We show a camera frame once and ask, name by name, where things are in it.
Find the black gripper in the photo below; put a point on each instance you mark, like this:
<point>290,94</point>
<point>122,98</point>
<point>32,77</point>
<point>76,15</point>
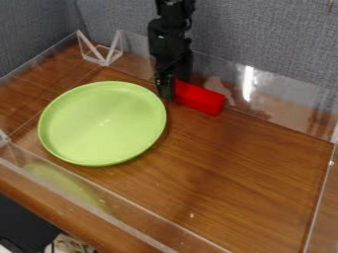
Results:
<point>171,51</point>

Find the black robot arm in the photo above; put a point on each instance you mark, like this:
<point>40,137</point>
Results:
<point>174,9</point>

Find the green round plate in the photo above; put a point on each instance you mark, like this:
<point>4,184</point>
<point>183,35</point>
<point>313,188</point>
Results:
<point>102,123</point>

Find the white power strip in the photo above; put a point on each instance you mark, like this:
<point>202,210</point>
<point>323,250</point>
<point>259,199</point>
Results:
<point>67,244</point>

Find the clear acrylic corner bracket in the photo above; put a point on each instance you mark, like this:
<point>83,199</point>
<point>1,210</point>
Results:
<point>98,53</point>

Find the clear acrylic enclosure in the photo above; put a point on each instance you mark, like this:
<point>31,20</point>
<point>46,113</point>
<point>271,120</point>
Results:
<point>237,183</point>

